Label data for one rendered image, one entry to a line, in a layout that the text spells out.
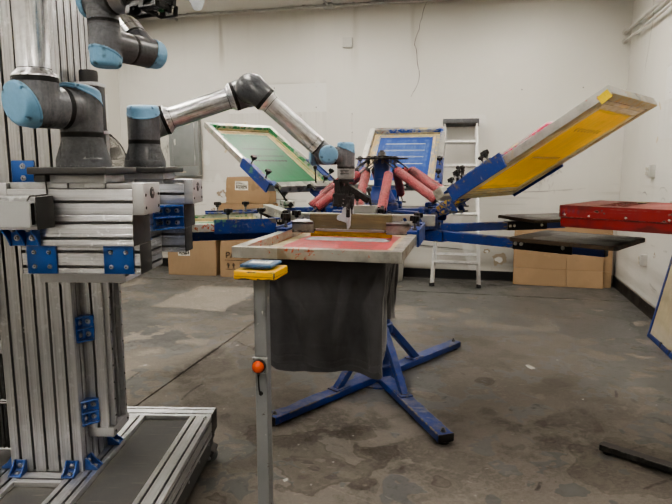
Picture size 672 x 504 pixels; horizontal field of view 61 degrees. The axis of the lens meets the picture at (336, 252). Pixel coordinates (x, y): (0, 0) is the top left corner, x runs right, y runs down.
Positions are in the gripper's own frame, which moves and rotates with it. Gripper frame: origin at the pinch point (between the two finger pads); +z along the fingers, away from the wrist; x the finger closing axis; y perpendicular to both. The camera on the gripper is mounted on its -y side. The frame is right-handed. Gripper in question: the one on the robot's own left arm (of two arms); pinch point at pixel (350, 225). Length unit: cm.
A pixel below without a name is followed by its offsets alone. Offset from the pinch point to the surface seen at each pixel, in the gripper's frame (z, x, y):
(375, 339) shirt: 34, 50, -19
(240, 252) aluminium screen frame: 4, 59, 26
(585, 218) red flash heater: -5, -5, -95
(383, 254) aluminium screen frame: 3, 60, -23
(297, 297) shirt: 21, 50, 9
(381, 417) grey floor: 101, -34, -9
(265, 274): 6, 83, 8
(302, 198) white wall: 12, -413, 144
